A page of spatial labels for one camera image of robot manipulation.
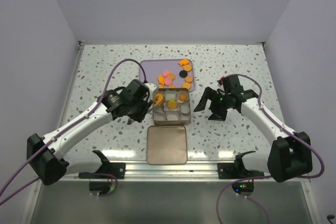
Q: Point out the yellow round dotted cookie lower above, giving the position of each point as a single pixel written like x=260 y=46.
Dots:
x=186 y=85

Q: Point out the black sandwich cookie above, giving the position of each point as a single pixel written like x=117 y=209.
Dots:
x=183 y=74

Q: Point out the pink round cookie lower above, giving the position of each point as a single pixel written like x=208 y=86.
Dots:
x=167 y=81

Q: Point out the lilac plastic tray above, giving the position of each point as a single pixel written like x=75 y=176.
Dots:
x=155 y=68

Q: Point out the gold tin lid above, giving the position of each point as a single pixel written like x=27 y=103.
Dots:
x=166 y=145

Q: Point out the orange flower cookie right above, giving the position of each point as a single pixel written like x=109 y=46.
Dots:
x=189 y=79

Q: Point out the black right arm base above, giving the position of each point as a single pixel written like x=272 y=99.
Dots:
x=236 y=169

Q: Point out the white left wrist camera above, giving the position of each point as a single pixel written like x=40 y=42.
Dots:
x=152 y=88

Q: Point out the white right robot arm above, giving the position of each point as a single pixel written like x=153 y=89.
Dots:
x=289 y=155

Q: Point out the gold cookie tin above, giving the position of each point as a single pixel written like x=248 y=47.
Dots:
x=163 y=116

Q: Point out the orange fish cookie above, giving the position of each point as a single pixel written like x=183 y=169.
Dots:
x=161 y=80
x=183 y=62
x=158 y=99

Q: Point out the aluminium front rail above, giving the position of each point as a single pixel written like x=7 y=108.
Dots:
x=170 y=170

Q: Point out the orange swirl cookie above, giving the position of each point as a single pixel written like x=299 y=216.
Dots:
x=182 y=97

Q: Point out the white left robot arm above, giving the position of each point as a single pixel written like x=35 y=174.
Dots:
x=46 y=154

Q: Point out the orange maple leaf cookie centre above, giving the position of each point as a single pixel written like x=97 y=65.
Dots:
x=171 y=76

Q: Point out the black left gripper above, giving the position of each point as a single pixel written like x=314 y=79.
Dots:
x=143 y=109

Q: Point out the yellow sandwich cookie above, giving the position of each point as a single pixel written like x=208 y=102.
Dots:
x=172 y=105

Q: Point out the yellow round dotted cookie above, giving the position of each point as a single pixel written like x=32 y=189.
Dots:
x=186 y=85
x=187 y=68

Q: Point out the pink round cookie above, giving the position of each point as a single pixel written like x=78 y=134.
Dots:
x=166 y=73
x=167 y=81

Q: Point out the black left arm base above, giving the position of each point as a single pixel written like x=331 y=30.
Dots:
x=97 y=166

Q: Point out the pink round cookie upper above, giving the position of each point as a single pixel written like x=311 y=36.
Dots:
x=166 y=73

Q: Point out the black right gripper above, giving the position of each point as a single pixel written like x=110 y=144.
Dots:
x=214 y=104

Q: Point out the yellow round dotted cookie upper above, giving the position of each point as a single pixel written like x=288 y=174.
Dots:
x=187 y=68

